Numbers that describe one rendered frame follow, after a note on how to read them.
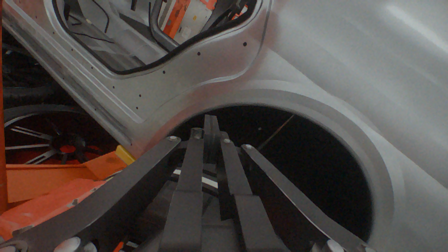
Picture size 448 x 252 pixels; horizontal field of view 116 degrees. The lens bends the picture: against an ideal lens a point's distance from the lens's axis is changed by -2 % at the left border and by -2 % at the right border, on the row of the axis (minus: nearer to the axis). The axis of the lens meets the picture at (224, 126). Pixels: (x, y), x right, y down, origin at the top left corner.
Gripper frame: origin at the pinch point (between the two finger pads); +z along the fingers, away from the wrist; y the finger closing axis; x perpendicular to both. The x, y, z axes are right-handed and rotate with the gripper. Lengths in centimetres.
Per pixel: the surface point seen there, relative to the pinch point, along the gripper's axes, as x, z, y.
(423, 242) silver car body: -25, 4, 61
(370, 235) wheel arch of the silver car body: -29, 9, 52
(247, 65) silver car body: 10.9, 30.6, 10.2
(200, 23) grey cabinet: 133, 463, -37
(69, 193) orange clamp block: -8.2, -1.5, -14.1
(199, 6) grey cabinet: 172, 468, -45
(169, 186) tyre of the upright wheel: -9.7, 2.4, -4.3
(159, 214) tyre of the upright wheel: -10.6, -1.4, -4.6
